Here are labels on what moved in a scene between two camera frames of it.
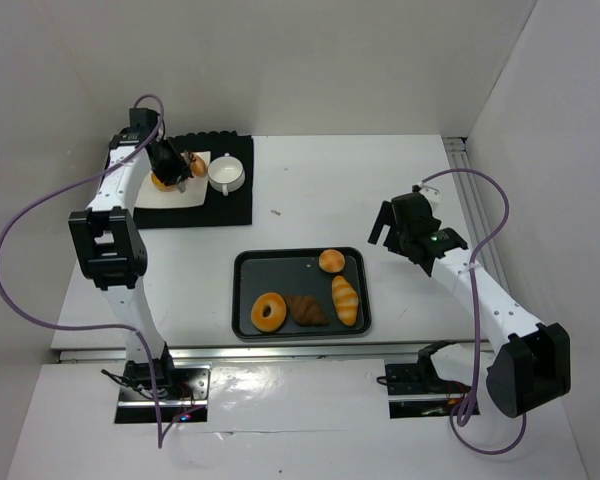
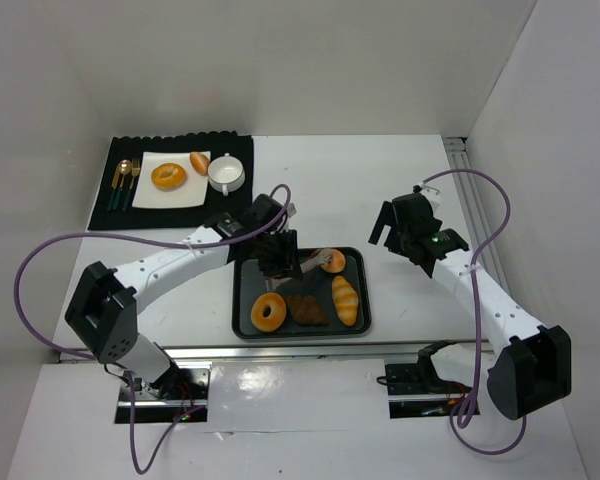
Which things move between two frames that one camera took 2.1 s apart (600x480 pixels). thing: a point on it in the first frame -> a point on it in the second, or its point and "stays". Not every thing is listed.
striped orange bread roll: [346, 300] stays
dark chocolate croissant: [306, 311] stays
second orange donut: [268, 312] stays
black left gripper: [171, 167] -> [278, 251]
